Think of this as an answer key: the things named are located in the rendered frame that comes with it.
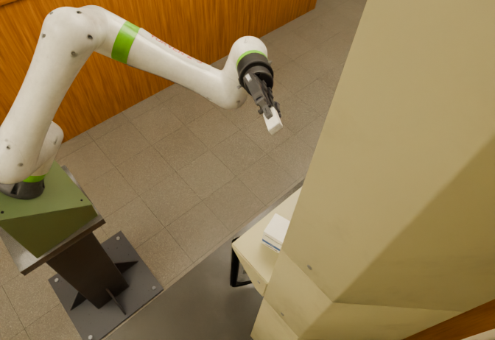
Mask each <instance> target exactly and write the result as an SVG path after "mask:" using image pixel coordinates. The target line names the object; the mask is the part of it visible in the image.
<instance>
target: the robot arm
mask: <svg viewBox="0 0 495 340"><path fill-rule="evenodd" d="M93 51H95V52H97V53H100V54H102V55H105V56H106V57H109V58H111V59H114V60H117V61H119V62H121V63H124V64H127V65H128V66H130V67H134V68H137V69H140V70H142V71H146V72H149V73H151V74H154V75H157V76H159V77H162V78H164V79H167V80H169V81H171V82H174V83H176V84H178V85H181V86H183V87H185V88H187V89H189V90H191V91H193V92H195V93H197V94H200V95H201V96H203V97H205V98H206V99H208V100H210V101H211V102H213V103H214V104H216V105H218V106H220V107H221V108H223V109H226V110H235V109H237V108H239V107H241V106H242V105H243V104H244V103H245V100H246V98H247V97H248V94H250V95H251V96H252V97H253V100H254V102H255V103H256V105H257V106H259V107H260V110H258V112H259V114H260V115H261V114H262V113H263V116H264V120H265V123H266V125H267V128H268V131H269V132H270V134H271V135H273V134H275V133H276V132H278V131H279V130H280V129H281V128H283V125H282V123H281V120H280V118H281V117H282V116H281V110H280V104H279V103H278V102H277V101H275V102H274V101H273V98H274V97H273V94H272V92H273V91H272V88H273V77H274V73H273V69H272V67H271V65H270V64H271V63H272V60H270V61H269V60H268V59H267V49H266V46H265V45H264V44H263V42H262V41H261V40H259V39H258V38H256V37H253V36H244V37H242V38H240V39H238V40H237V41H236V42H235V43H234V44H233V45H232V47H231V51H230V54H229V56H228V59H227V61H226V64H225V67H224V69H223V70H219V69H217V68H214V67H211V65H208V64H206V63H203V62H201V61H199V60H197V59H194V58H193V57H190V56H188V55H187V54H184V53H183V52H181V51H179V50H177V49H175V48H174V47H172V46H170V45H169V44H167V43H165V42H163V41H162V40H160V39H158V38H157V37H155V36H154V35H152V34H150V33H149V32H148V31H146V30H145V29H143V28H139V27H137V26H136V25H134V24H132V23H130V22H129V21H126V20H125V19H123V18H121V17H119V16H117V15H116V14H114V13H112V12H110V11H108V10H106V9H104V8H102V7H99V6H96V5H87V6H84V7H80V8H75V7H59V8H57V9H55V10H53V11H51V12H50V13H49V14H48V15H47V16H46V17H45V19H44V22H43V26H42V29H41V33H40V37H39V39H38V44H37V46H36V49H35V53H34V55H33V58H32V62H31V64H30V66H29V70H28V72H27V75H26V77H25V79H24V82H23V84H22V86H21V89H20V91H19V92H18V95H17V97H16V99H15V101H14V103H13V106H12V107H11V108H10V111H9V113H8V114H7V116H6V118H5V120H4V121H3V123H2V125H1V126H0V192H2V193H3V194H5V195H7V196H10V197H13V198H16V199H34V198H36V197H39V196H40V195H41V194H42V193H43V190H44V188H45V184H44V177H45V176H46V175H47V173H48V172H49V170H50V168H51V166H52V163H53V161H54V159H55V156H56V154H57V152H58V149H59V148H60V145H61V143H62V141H63V137H64V134H63V131H62V129H61V128H60V127H59V126H58V125H57V124H56V123H54V122H53V121H52V120H53V118H54V117H55V113H56V112H57V109H58V108H59V106H60V103H61V102H62V101H63V98H64V96H65V95H66V93H67V91H68V89H69V88H70V86H71V84H72V83H73V81H74V79H75V77H76V76H77V75H78V73H79V72H80V69H81V68H82V67H83V66H84V64H85V62H86V61H87V59H88V58H89V57H90V56H91V54H92V53H93Z"/></svg>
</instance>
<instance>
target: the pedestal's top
mask: <svg viewBox="0 0 495 340"><path fill-rule="evenodd" d="M61 168H62V169H63V170H64V172H65V173H67V175H68V176H69V177H70V178H71V179H72V181H73V182H74V183H75V184H76V186H77V187H78V188H79V189H80V190H81V191H82V192H83V193H84V195H85V196H86V197H87V198H88V196H87V195H86V193H85V192H84V190H83V189H82V188H81V186H80V185H79V183H78V182H77V181H76V180H75V178H74V177H73V175H72V174H71V172H70V171H69V170H68V168H67V167H66V165H64V166H61ZM88 200H89V201H90V202H91V203H92V201H91V200H90V199H89V198H88ZM92 206H93V208H94V210H95V211H96V213H97V214H98V216H97V217H95V218H94V219H92V220H91V221H90V222H89V223H87V224H85V225H84V226H83V227H81V228H80V229H78V230H77V231H76V232H74V233H72V234H71V235H70V236H69V237H67V238H66V239H64V240H63V241H61V242H60V243H59V244H57V245H56V246H55V247H53V248H51V249H50V250H49V251H48V252H46V253H44V254H43V255H42V256H40V257H39V258H36V257H35V256H34V255H33V254H31V253H30V252H29V251H28V250H27V249H25V248H24V247H23V246H22V245H21V244H19V243H18V242H17V241H16V240H15V239H14V238H13V237H12V236H11V235H9V234H8V233H7V232H6V231H5V230H3V229H2V228H1V227H0V237H1V239H2V241H3V242H4V245H5V246H6V248H7V250H8V252H9V253H10V255H11V257H12V259H13V261H14V262H15V264H16V266H17V268H18V270H19V272H20V273H21V274H23V275H24V276H25V275H27V274H29V273H30V272H31V271H33V270H34V269H36V268H38V267H39V266H41V265H42V264H44V263H45V262H47V261H48V260H50V259H51V258H53V257H54V256H56V255H58V254H59V253H61V252H62V251H63V250H65V249H67V248H68V247H70V246H71V245H72V244H75V243H76V242H78V241H79V240H80V239H82V238H84V237H85V236H87V235H88V234H89V233H92V232H93V231H95V230H96V229H97V228H99V227H101V226H102V225H103V224H105V223H106V222H105V220H104V219H103V217H102V215H101V214H100V213H99V211H98V210H97V209H96V207H95V206H94V204H93V203H92Z"/></svg>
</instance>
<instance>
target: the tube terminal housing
mask: <svg viewBox="0 0 495 340"><path fill-rule="evenodd" d="M462 313H464V312H461V311H441V310H430V309H420V308H400V307H390V306H379V305H359V304H348V303H338V302H332V301H331V300H330V299H329V298H328V297H327V296H326V295H325V294H324V293H323V292H322V291H321V290H320V289H319V288H318V287H317V286H316V285H315V284H314V282H313V281H312V280H311V279H310V278H309V277H308V276H307V275H306V274H305V273H304V272H303V271H302V270H301V269H300V268H299V267H298V266H297V265H296V264H295V262H294V261H293V260H292V259H291V258H290V257H289V256H288V255H287V254H286V253H285V252H284V251H283V250H282V249H281V250H280V252H279V254H278V258H277V261H276V263H275V267H274V270H273V273H272V275H271V278H270V282H269V284H268V287H267V290H266V292H265V295H264V298H263V300H262V303H261V307H260V309H259V312H258V315H257V317H256V321H255V324H254V326H253V329H252V332H251V335H250V336H251V337H252V339H253V340H402V339H405V338H407V337H409V336H411V335H414V334H416V333H418V332H421V331H422V330H426V329H427V328H429V327H432V326H434V325H437V324H439V323H441V322H444V321H446V320H447V319H451V318H452V317H455V316H457V315H459V314H462Z"/></svg>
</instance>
